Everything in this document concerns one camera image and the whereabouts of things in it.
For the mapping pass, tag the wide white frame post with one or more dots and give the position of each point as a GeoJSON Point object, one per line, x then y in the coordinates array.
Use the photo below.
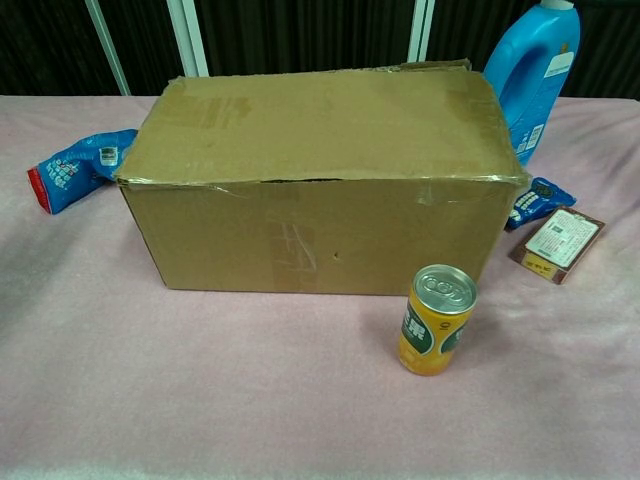
{"type": "Point", "coordinates": [189, 35]}

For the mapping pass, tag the blue laundry detergent bottle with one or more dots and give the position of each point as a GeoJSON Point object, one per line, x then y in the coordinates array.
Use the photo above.
{"type": "Point", "coordinates": [542, 35]}

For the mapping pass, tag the small brown carton with label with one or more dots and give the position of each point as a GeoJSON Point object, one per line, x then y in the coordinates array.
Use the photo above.
{"type": "Point", "coordinates": [557, 242]}

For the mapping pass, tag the brown cardboard shipping box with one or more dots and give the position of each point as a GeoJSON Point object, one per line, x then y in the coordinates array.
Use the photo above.
{"type": "Point", "coordinates": [310, 230]}

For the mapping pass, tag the small blue snack packet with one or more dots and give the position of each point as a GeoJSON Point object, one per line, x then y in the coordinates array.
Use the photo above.
{"type": "Point", "coordinates": [537, 197]}

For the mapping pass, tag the white double frame post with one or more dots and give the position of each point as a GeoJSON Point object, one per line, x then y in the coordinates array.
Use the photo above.
{"type": "Point", "coordinates": [420, 30]}

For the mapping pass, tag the pink fleece tablecloth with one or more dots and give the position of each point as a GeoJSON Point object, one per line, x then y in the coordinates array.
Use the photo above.
{"type": "Point", "coordinates": [200, 390]}

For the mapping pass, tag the black pleated curtain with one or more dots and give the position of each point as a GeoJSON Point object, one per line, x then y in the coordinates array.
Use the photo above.
{"type": "Point", "coordinates": [300, 35]}

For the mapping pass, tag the thin white frame post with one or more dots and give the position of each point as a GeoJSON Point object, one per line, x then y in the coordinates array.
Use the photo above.
{"type": "Point", "coordinates": [107, 45]}

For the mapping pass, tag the yellow drink can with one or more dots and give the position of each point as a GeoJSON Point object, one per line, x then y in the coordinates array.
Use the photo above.
{"type": "Point", "coordinates": [436, 325]}

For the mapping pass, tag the blue and red snack bag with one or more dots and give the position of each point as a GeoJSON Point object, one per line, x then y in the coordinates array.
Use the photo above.
{"type": "Point", "coordinates": [70, 170]}

